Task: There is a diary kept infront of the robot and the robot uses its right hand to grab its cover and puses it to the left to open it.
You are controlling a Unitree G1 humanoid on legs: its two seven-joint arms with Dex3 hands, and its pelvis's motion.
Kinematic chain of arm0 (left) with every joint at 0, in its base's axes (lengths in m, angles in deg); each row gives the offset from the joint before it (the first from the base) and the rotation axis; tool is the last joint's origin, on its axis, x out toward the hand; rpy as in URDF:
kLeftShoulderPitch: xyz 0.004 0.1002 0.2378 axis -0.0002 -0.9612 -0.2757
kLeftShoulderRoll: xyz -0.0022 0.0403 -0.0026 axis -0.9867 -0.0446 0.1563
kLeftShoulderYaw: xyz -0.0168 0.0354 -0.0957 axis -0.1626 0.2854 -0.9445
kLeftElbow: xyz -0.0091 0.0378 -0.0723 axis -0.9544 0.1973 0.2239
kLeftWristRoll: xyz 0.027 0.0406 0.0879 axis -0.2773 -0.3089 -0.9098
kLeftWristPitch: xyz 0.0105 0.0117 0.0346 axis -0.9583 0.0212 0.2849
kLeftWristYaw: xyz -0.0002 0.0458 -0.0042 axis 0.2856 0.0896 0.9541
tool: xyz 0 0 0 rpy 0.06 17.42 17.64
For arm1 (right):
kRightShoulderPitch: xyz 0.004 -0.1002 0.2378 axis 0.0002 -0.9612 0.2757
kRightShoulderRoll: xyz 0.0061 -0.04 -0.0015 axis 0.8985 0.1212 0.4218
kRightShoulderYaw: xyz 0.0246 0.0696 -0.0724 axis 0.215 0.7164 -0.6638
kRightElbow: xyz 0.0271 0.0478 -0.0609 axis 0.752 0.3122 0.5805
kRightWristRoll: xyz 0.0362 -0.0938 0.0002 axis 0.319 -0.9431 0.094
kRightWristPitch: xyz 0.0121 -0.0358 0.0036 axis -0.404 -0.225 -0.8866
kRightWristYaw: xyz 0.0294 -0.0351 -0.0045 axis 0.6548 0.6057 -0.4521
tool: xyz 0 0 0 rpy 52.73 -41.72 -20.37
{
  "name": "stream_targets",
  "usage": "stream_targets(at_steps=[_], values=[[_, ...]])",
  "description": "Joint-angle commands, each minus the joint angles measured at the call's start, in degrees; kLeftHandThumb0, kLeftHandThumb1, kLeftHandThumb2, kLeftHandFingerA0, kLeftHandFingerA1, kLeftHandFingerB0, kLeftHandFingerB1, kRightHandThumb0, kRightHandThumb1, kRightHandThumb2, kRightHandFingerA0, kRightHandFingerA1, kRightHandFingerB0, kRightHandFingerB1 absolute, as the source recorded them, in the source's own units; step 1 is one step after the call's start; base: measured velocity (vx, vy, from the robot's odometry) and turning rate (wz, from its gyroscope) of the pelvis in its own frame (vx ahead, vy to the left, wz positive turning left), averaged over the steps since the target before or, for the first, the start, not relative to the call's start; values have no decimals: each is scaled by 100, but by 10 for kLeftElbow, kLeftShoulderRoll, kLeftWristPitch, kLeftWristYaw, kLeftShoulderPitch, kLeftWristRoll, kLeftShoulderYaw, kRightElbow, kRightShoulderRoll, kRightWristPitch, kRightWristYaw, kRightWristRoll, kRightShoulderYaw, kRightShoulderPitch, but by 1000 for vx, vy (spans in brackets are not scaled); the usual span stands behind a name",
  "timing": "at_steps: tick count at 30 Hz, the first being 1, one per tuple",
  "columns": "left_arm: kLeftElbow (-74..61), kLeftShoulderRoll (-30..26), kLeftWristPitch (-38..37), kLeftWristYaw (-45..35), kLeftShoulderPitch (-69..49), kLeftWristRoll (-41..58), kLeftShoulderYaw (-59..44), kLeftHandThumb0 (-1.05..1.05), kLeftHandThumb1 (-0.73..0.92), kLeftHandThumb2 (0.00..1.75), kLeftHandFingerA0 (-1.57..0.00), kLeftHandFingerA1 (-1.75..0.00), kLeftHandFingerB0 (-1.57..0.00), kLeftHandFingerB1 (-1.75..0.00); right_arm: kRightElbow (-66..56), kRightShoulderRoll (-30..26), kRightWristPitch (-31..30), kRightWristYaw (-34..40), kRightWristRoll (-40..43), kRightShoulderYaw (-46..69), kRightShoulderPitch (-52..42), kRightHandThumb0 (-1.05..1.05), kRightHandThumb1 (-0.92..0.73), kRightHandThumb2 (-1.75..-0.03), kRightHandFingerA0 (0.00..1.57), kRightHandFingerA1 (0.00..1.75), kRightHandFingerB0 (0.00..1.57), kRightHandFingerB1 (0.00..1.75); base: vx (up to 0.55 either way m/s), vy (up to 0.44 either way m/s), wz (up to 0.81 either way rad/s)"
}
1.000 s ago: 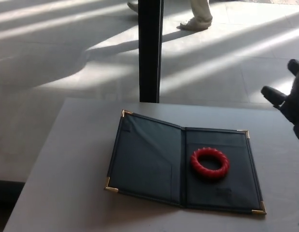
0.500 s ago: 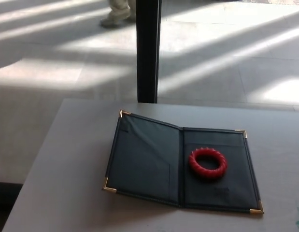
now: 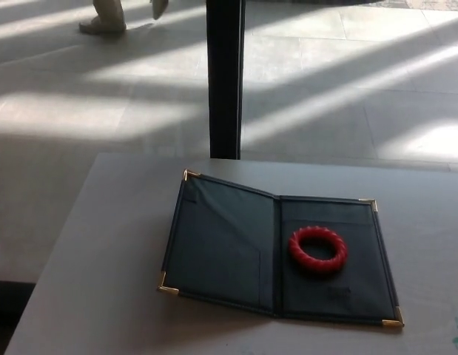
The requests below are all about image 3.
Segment black USC diary folder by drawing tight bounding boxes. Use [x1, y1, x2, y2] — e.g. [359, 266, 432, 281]
[156, 169, 406, 330]

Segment dark round rug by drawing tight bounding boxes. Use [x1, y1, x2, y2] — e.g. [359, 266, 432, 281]
[243, 0, 385, 6]

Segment walking person legs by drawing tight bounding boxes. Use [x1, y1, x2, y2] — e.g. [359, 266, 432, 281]
[78, 0, 169, 35]

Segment black vertical window frame post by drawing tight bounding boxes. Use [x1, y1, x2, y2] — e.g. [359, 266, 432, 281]
[205, 0, 246, 160]

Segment red twisted rubber ring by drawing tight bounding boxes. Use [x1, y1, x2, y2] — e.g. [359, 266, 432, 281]
[287, 223, 349, 271]

